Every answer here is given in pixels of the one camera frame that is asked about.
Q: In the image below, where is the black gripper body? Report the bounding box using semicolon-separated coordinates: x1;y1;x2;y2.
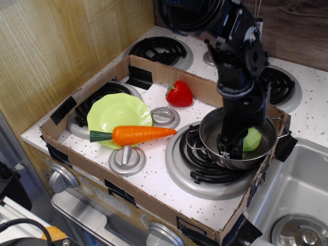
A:
218;83;271;149

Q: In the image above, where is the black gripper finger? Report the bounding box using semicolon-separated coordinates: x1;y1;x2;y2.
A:
230;138;243;159
217;143;230;157

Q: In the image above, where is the light green toy broccoli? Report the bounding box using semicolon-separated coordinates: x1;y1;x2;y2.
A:
243;127;262;152

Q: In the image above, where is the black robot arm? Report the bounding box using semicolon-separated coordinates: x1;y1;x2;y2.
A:
158;1;271;159

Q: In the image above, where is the stainless steel pan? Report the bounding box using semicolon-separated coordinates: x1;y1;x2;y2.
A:
199;108;289;170

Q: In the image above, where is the front right black burner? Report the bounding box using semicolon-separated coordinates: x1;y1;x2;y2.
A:
165;122;256;200

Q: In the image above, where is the black burner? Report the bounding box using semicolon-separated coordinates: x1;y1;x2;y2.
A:
124;37;194;71
67;81;141;140
260;65;302;114
165;122;256;200

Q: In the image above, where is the rear right black burner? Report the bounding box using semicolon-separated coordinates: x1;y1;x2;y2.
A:
260;65;302;114

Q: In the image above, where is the silver knob rear stovetop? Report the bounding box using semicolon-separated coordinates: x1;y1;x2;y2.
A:
203;51;217;67

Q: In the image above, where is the silver knob stovetop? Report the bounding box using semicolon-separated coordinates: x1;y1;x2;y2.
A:
109;146;146;176
203;51;217;67
151;107;180;129

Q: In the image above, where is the red toy strawberry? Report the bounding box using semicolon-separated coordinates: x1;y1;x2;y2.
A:
166;80;193;107

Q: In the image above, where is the silver knob middle stovetop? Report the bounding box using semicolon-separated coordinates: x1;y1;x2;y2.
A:
151;107;180;129

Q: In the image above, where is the silver toy sink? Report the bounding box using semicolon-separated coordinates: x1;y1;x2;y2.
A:
247;138;327;245

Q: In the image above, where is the hanging silver slotted spatula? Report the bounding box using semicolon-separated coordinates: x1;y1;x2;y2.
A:
254;0;263;33

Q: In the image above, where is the silver knob front stovetop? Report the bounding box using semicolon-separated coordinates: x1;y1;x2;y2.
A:
109;146;146;176

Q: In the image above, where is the rear left black burner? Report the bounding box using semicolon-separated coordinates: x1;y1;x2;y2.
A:
124;37;194;71

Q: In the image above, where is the silver sink drain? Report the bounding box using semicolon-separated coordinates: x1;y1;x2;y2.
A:
270;214;327;245

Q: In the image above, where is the orange toy carrot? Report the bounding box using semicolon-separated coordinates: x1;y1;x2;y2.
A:
90;126;177;146

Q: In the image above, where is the silver right oven knob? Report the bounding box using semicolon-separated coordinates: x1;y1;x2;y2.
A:
146;222;184;246

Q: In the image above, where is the silver oven knob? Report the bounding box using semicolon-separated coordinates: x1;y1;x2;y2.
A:
146;222;184;246
48;163;79;194

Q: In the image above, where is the light green plastic plate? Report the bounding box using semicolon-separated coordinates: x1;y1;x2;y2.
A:
87;93;153;133

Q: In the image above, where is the front left black burner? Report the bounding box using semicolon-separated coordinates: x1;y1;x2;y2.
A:
67;81;141;140

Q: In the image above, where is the brown cardboard fence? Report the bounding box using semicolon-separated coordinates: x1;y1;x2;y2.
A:
40;55;275;243

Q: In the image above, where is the silver left oven knob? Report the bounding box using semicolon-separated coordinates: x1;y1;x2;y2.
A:
48;163;79;194

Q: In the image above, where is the orange object lower left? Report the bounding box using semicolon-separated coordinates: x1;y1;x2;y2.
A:
46;226;67;242

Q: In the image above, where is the black device left edge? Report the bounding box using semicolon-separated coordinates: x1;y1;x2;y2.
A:
1;162;32;211

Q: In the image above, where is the silver oven door handle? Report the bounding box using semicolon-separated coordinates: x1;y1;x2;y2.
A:
51;192;132;245

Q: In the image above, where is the black cable lower left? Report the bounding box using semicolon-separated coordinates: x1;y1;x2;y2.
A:
0;218;53;246

